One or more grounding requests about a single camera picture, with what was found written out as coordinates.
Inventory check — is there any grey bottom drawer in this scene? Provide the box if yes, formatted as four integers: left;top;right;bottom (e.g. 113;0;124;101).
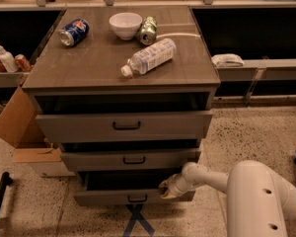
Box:
74;168;194;206

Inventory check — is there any brown cardboard box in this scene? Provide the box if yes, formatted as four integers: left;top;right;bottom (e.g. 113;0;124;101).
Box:
0;87;73;177

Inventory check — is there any grey middle drawer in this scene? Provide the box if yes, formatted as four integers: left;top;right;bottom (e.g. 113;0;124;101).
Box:
61;148;200;172

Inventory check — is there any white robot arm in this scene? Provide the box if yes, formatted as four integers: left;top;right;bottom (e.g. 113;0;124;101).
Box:
160;160;296;237

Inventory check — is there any clear plastic water bottle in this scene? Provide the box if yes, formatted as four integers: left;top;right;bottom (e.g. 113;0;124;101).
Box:
121;39;177;77

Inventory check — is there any blue pepsi can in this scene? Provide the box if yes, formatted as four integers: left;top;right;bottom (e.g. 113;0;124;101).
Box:
58;18;89;46

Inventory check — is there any white pump bottle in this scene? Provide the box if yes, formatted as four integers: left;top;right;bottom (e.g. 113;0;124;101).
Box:
0;43;19;73

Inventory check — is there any grey top drawer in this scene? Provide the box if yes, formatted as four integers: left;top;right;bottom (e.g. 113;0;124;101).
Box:
36;111;212;143

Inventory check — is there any white bowl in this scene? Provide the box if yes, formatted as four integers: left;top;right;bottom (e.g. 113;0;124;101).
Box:
109;12;142;40

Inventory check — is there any folded white cloth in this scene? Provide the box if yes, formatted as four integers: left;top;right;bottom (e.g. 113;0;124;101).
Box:
211;53;245;67

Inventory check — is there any grey drawer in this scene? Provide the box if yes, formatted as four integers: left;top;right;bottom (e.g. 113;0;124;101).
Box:
61;148;200;172
36;111;212;143
74;168;194;206

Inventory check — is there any green soda can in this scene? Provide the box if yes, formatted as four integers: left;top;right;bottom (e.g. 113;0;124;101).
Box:
137;16;157;45

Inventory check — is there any grey shelf rail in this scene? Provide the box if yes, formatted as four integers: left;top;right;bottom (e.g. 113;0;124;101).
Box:
217;59;296;82

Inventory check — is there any grey drawer cabinet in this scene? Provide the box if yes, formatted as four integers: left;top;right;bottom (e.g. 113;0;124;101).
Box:
22;5;221;195

